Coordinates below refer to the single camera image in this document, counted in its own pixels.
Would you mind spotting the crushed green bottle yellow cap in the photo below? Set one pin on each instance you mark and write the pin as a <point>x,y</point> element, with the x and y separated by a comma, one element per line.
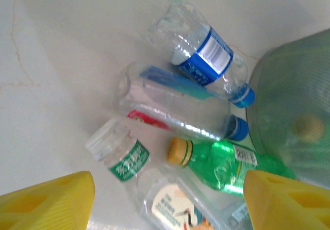
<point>214,163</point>

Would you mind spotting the translucent green bucket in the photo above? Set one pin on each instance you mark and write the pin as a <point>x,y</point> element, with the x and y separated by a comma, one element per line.
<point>296,98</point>

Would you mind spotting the clear bottle blue red label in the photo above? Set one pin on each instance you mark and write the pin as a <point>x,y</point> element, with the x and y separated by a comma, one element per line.
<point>167,103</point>

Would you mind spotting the small bottle green label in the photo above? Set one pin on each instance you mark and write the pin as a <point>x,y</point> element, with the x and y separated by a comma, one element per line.
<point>123,160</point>

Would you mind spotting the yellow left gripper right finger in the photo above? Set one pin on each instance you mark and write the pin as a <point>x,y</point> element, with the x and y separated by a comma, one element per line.
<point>288,206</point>

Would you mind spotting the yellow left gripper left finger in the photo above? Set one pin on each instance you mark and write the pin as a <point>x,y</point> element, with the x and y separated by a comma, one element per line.
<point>43,206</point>

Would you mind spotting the small bottle crane picture label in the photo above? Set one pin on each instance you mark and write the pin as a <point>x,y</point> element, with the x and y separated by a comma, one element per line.
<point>170,206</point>

